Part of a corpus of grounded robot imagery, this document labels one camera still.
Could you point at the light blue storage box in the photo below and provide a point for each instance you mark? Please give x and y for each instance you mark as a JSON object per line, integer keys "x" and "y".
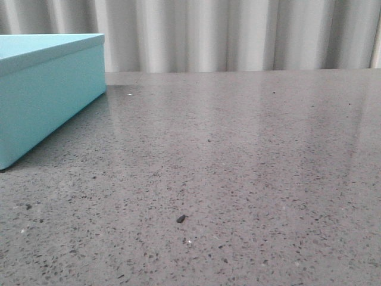
{"x": 45, "y": 80}

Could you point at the small black debris piece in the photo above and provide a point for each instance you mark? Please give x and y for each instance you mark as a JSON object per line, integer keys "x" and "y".
{"x": 181, "y": 218}

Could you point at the grey pleated curtain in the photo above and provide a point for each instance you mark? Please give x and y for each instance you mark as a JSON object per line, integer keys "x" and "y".
{"x": 212, "y": 36}

